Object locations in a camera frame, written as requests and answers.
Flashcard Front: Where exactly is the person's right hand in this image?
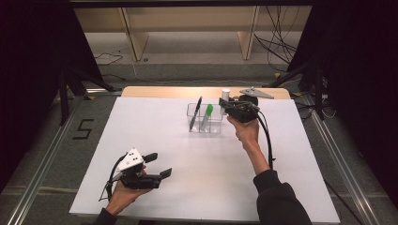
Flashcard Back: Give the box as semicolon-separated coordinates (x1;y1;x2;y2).
226;114;261;151

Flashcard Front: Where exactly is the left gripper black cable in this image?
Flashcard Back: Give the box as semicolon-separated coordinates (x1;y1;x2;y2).
99;154;126;202

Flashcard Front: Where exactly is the person's left hand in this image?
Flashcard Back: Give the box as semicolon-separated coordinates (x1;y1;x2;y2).
106;165;154;217

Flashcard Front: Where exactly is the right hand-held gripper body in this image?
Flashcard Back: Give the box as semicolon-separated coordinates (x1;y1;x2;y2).
223;86;275;124

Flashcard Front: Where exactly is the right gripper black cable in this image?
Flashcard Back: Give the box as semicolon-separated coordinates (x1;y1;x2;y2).
256;109;276;172

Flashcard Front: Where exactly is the white table sheet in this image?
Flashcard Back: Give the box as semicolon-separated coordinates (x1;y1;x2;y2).
69;96;341;224

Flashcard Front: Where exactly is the green highlighter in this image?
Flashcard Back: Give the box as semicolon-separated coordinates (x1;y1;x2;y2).
200;103;215;132

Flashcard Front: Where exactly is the thin black floor cable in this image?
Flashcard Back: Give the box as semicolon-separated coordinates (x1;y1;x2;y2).
93;52;124;66

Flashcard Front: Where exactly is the wooden shelf unit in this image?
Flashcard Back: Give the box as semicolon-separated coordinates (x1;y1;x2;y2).
74;5;314;62

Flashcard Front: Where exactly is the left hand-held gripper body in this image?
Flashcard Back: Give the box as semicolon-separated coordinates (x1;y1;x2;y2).
115;147;163;190

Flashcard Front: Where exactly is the black tripod stand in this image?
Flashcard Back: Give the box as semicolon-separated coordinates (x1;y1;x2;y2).
262;59;328;121
57;67;118;126

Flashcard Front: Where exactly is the black curtain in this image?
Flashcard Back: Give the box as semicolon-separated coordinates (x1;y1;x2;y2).
287;0;398;207
0;0;104;193

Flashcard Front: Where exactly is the clear plastic organizer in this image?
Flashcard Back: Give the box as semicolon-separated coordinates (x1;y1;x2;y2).
186;102;224;135

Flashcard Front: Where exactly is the aluminium floor rail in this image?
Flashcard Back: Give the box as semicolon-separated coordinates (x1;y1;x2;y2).
301;93;381;225
6;88;123;225

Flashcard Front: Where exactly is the black pen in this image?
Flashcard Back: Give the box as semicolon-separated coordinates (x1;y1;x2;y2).
188;96;204;132

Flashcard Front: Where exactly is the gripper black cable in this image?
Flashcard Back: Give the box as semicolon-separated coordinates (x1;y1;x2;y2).
99;154;126;202
256;109;276;172

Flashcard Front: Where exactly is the bundle of black cables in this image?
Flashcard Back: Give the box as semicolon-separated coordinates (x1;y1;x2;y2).
253;5;301;73

